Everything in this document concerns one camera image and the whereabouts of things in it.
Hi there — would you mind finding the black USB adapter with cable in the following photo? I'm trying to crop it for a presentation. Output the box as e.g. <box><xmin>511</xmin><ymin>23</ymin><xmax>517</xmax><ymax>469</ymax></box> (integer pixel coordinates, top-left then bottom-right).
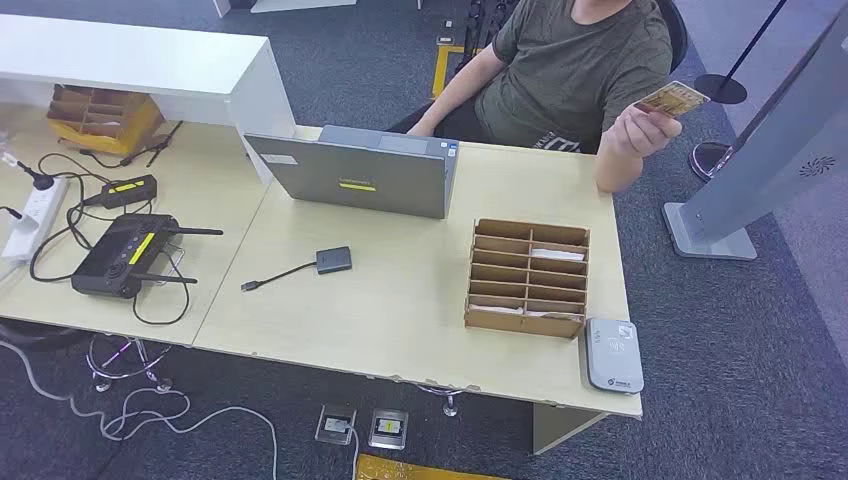
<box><xmin>240</xmin><ymin>246</ymin><xmax>353</xmax><ymax>293</ymax></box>

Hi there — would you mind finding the black looped cable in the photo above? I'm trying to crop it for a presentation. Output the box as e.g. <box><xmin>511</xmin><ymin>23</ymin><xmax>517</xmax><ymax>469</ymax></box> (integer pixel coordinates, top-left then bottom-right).
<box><xmin>131</xmin><ymin>248</ymin><xmax>192</xmax><ymax>327</ymax></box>

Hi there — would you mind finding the white floor cable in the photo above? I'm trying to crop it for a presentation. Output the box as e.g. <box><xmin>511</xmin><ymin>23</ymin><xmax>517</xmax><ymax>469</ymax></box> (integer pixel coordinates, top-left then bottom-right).
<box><xmin>345</xmin><ymin>425</ymin><xmax>361</xmax><ymax>480</ymax></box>

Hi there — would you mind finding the ID card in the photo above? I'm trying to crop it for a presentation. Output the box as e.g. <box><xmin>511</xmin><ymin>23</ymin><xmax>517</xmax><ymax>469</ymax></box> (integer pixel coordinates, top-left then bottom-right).
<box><xmin>633</xmin><ymin>80</ymin><xmax>711</xmax><ymax>119</ymax></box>

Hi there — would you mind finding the black power cable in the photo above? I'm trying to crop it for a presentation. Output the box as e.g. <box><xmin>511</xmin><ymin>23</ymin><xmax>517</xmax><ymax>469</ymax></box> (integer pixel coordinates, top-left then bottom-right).
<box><xmin>27</xmin><ymin>152</ymin><xmax>155</xmax><ymax>284</ymax></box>

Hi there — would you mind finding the grey card reader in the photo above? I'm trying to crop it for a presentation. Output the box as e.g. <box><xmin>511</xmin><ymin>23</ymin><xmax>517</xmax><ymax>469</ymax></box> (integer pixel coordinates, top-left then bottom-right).
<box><xmin>582</xmin><ymin>317</ymin><xmax>645</xmax><ymax>396</ymax></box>

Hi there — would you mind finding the black small tripod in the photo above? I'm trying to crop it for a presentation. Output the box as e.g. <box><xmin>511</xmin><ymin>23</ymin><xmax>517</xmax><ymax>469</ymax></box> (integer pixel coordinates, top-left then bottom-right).
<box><xmin>78</xmin><ymin>120</ymin><xmax>185</xmax><ymax>170</ymax></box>

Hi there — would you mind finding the chrome stool base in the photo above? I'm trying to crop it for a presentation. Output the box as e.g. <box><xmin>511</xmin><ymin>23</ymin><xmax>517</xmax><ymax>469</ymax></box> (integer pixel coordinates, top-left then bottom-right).
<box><xmin>84</xmin><ymin>333</ymin><xmax>175</xmax><ymax>394</ymax></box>

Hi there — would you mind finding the cardboard organizer with yellow side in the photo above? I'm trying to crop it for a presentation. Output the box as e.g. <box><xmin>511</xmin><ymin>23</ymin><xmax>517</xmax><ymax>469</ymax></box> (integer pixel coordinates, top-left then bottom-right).
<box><xmin>46</xmin><ymin>84</ymin><xmax>165</xmax><ymax>158</ymax></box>

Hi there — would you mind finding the black cable chain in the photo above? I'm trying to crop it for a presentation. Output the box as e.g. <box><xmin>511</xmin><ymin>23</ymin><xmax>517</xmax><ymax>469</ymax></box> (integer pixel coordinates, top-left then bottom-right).
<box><xmin>453</xmin><ymin>0</ymin><xmax>521</xmax><ymax>74</ymax></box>

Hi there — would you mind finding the black remote controller with antennas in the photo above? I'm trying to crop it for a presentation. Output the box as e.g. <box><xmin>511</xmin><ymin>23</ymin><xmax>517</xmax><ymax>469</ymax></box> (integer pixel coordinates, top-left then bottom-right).
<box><xmin>70</xmin><ymin>213</ymin><xmax>225</xmax><ymax>300</ymax></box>

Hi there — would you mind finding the silver floor socket box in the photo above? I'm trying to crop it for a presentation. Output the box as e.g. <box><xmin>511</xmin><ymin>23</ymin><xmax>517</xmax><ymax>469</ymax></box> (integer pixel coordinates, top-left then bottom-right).
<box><xmin>368</xmin><ymin>407</ymin><xmax>410</xmax><ymax>452</ymax></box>

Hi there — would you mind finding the person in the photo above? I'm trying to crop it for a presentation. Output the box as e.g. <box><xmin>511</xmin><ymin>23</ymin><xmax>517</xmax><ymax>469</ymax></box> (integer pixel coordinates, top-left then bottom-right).
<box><xmin>387</xmin><ymin>0</ymin><xmax>687</xmax><ymax>195</ymax></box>

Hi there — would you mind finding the black office chair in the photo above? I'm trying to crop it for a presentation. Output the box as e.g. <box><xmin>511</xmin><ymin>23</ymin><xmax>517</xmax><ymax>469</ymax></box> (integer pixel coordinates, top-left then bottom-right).
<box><xmin>652</xmin><ymin>0</ymin><xmax>690</xmax><ymax>74</ymax></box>

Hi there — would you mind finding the grey kiosk stand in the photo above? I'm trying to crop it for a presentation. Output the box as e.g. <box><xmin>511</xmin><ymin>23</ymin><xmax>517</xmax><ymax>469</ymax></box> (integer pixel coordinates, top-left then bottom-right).
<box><xmin>662</xmin><ymin>3</ymin><xmax>848</xmax><ymax>262</ymax></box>

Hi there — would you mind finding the chrome stanchion base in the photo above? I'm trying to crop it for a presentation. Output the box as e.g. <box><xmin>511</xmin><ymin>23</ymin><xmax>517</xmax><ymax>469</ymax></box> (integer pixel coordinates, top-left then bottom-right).
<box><xmin>688</xmin><ymin>140</ymin><xmax>735</xmax><ymax>183</ymax></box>

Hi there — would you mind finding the white raised counter shelf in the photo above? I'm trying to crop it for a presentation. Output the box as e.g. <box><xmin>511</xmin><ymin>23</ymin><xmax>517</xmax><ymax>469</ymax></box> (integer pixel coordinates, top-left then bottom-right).
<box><xmin>0</xmin><ymin>13</ymin><xmax>297</xmax><ymax>185</ymax></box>

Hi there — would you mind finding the person's left hand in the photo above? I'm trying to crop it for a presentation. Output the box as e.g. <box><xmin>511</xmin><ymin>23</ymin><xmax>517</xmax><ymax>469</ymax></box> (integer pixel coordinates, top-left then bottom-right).
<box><xmin>604</xmin><ymin>104</ymin><xmax>684</xmax><ymax>161</ymax></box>

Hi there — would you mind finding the floor socket box with plug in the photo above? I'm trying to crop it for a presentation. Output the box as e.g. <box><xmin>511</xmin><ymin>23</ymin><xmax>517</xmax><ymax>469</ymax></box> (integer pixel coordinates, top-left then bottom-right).
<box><xmin>314</xmin><ymin>404</ymin><xmax>358</xmax><ymax>446</ymax></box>

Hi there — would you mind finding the black stanchion post with base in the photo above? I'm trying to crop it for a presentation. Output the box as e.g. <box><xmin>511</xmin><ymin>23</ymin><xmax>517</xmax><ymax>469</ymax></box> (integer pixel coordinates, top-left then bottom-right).
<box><xmin>694</xmin><ymin>0</ymin><xmax>790</xmax><ymax>105</ymax></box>

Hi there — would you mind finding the white furniture base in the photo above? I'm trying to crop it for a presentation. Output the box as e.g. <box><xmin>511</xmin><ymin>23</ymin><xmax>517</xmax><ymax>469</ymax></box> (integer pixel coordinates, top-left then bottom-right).
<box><xmin>211</xmin><ymin>0</ymin><xmax>359</xmax><ymax>19</ymax></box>

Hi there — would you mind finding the brown cardboard card organizer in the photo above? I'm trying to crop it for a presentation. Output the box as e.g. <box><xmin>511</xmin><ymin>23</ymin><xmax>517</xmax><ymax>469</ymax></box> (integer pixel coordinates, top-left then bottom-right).
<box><xmin>463</xmin><ymin>218</ymin><xmax>592</xmax><ymax>340</ymax></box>

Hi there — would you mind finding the black power brick yellow label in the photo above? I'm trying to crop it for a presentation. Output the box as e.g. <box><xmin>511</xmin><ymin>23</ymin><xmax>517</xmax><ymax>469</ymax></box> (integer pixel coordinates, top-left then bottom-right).
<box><xmin>82</xmin><ymin>174</ymin><xmax>159</xmax><ymax>211</ymax></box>

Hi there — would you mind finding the grey laptop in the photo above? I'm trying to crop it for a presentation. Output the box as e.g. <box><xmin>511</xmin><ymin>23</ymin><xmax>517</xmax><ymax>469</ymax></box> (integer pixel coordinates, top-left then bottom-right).
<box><xmin>243</xmin><ymin>124</ymin><xmax>460</xmax><ymax>221</ymax></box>

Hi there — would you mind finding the grey floor cable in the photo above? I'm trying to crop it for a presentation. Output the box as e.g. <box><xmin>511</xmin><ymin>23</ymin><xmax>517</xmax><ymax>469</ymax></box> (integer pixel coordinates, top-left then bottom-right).
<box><xmin>0</xmin><ymin>339</ymin><xmax>280</xmax><ymax>480</ymax></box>

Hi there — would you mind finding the chrome desk foot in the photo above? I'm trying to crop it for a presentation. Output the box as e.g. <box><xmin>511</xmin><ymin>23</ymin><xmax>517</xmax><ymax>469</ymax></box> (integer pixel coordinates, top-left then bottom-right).
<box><xmin>415</xmin><ymin>384</ymin><xmax>465</xmax><ymax>419</ymax></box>

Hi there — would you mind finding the beige desk leg panel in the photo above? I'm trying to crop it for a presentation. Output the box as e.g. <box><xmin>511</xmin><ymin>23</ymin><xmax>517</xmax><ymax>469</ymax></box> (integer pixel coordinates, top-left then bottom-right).
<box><xmin>532</xmin><ymin>402</ymin><xmax>609</xmax><ymax>456</ymax></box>

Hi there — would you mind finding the white power strip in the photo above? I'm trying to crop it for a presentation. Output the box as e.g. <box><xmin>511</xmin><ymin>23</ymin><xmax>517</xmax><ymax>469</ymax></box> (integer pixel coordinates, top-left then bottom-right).
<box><xmin>0</xmin><ymin>177</ymin><xmax>70</xmax><ymax>264</ymax></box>

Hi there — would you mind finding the black plug with cable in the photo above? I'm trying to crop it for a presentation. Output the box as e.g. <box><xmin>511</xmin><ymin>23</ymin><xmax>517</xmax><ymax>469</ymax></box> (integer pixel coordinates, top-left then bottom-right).
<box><xmin>13</xmin><ymin>158</ymin><xmax>56</xmax><ymax>192</ymax></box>

